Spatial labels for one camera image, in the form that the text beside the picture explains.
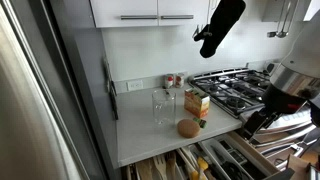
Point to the gas stove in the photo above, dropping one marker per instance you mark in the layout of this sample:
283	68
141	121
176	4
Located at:
235	90

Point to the white upper cabinet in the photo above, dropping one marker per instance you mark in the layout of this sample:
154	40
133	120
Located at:
135	13

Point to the green mint tea packet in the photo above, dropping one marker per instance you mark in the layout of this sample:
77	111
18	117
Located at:
202	123

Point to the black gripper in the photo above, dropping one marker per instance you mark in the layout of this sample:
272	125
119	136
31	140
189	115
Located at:
262	118

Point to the orange tea box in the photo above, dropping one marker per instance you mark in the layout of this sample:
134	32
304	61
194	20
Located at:
196	102

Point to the wooden fork utensil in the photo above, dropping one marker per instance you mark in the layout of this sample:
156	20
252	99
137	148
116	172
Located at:
160	165

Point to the red label can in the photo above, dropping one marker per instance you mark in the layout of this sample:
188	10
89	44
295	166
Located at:
169	80

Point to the white wall outlet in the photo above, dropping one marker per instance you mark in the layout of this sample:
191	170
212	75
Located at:
134	85

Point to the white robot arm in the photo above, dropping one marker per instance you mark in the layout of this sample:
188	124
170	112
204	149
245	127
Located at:
294	82

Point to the yellow handled utensil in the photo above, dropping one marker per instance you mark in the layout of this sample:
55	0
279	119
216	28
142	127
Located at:
199	174

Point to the hanging metal ladle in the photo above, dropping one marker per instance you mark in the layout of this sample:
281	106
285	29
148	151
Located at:
285	20

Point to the white label can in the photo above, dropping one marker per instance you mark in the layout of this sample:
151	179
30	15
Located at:
179	80

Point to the brown cork lid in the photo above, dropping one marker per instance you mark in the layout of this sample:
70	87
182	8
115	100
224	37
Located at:
188	128

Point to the clear glass jug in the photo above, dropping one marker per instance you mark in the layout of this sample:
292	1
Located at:
164	106

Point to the stainless steel refrigerator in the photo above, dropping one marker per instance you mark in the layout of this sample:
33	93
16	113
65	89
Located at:
45	99

